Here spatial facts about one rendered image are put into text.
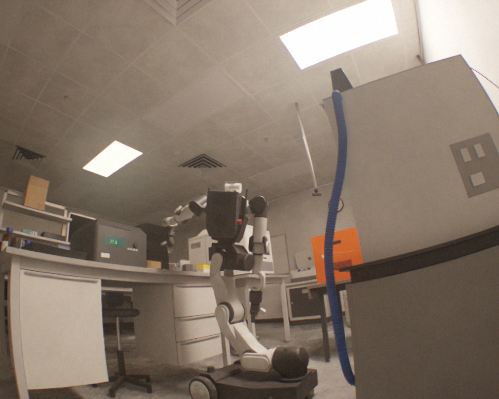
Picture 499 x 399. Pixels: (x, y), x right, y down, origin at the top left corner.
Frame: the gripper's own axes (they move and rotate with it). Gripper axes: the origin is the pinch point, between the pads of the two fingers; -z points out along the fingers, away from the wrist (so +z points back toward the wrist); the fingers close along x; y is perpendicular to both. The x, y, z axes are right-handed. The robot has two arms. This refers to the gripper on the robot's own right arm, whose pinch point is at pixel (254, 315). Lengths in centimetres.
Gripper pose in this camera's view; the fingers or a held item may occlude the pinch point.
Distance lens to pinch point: 187.6
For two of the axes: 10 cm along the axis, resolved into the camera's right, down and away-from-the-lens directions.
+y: -9.7, -0.4, 2.2
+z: 0.4, -10.0, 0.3
